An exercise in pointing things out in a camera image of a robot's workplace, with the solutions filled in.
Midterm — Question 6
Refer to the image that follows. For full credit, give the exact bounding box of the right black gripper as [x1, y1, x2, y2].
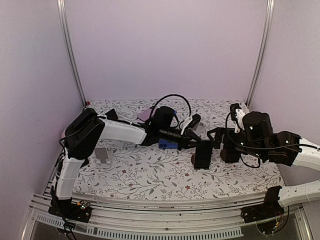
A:
[207, 126, 266, 159]

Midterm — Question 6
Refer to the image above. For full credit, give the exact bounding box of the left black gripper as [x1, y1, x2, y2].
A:
[160, 127, 205, 152]

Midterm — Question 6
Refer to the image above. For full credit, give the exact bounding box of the dark round base stand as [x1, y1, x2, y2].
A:
[191, 154, 196, 165]

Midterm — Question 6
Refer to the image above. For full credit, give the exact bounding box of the teal phone dark screen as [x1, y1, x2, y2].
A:
[193, 140, 213, 170]

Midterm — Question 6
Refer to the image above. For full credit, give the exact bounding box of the white silver stand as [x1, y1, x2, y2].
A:
[192, 122, 205, 135]
[94, 147, 113, 169]

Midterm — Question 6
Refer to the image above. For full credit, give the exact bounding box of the black phone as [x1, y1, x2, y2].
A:
[224, 149, 241, 164]

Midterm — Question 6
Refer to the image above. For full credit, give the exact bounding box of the blue phone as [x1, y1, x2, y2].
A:
[158, 139, 178, 149]

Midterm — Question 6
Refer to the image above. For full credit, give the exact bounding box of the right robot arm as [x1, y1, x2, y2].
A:
[207, 108, 320, 218]

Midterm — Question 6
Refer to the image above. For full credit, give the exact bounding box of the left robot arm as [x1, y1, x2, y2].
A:
[53, 106, 202, 217]

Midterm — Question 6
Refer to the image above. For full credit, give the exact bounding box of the wooden round base stand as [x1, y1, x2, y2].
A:
[220, 149, 226, 161]

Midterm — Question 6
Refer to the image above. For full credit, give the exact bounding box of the pink phone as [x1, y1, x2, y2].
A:
[137, 110, 151, 122]

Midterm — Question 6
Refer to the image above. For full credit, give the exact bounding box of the black folding phone stand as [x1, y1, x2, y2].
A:
[105, 108, 119, 121]

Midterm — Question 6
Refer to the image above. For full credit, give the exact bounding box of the floral table mat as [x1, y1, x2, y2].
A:
[72, 99, 284, 201]

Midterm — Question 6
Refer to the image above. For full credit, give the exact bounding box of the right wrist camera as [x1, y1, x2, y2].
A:
[229, 103, 246, 134]

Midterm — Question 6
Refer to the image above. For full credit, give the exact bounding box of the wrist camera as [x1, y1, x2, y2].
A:
[229, 103, 246, 134]
[179, 113, 201, 134]

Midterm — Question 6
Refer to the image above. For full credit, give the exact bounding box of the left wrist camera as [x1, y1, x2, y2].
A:
[179, 113, 201, 134]

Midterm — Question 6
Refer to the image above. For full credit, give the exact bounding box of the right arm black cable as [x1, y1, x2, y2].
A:
[224, 112, 266, 169]

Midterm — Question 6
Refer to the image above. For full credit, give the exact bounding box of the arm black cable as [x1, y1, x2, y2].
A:
[224, 112, 266, 169]
[148, 94, 193, 126]

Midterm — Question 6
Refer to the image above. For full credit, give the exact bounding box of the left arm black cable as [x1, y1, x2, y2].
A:
[148, 94, 193, 126]

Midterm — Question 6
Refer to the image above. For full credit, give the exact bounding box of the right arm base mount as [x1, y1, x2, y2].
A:
[240, 186, 290, 236]

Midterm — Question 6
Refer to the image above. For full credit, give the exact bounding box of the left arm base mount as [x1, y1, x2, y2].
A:
[48, 198, 93, 223]

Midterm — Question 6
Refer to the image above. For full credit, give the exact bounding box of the right aluminium frame post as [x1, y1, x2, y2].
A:
[245, 0, 275, 108]

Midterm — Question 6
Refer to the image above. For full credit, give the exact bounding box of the aluminium frame post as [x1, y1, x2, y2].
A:
[245, 0, 275, 108]
[56, 0, 87, 107]

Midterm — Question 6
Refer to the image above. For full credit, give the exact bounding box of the left aluminium frame post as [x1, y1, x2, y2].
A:
[56, 0, 87, 107]

